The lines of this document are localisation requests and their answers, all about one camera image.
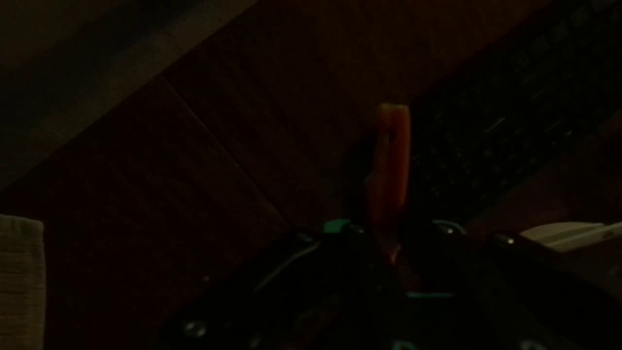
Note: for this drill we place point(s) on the orange marker object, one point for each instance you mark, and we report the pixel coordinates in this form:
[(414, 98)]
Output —
[(387, 182)]

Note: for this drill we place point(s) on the white plastic spoon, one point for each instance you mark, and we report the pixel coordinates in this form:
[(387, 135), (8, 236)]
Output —
[(570, 236)]

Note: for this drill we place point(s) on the white knitted cloth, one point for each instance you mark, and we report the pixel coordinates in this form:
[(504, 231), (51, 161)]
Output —
[(22, 285)]

